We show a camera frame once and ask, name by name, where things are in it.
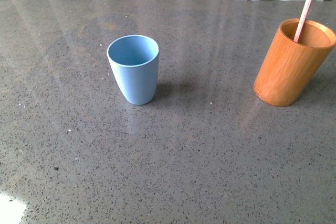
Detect orange bamboo chopstick holder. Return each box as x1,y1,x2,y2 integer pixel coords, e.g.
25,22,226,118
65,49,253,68
254,18,335,106

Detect blue plastic cup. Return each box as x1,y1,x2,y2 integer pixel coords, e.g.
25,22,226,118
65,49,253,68
107,35,160,105

